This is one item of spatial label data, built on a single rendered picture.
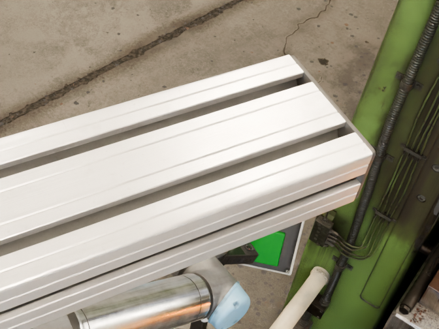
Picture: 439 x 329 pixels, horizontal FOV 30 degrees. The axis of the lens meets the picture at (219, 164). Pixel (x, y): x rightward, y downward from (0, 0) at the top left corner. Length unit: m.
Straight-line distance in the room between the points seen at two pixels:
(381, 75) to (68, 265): 1.32
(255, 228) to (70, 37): 3.19
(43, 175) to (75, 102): 2.91
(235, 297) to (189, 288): 0.09
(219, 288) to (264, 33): 2.56
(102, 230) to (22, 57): 3.13
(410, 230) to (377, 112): 0.31
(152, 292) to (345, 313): 1.09
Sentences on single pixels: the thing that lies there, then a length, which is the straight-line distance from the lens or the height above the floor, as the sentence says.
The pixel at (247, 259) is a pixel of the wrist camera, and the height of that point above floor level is 1.06.
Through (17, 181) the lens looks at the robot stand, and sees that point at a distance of 0.43.
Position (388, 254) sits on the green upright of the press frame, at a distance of 1.99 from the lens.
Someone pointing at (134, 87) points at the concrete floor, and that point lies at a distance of 3.40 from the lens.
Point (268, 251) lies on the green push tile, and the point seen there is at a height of 1.00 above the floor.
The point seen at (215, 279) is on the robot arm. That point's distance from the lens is 1.30.
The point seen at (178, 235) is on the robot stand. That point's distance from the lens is 0.42.
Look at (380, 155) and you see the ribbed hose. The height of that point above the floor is 1.12.
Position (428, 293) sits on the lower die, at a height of 0.96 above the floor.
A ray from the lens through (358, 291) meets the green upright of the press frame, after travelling 2.13.
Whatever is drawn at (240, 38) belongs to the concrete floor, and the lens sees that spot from 3.71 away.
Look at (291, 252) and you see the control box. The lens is 1.69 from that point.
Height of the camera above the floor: 2.36
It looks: 48 degrees down
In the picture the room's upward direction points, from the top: 11 degrees clockwise
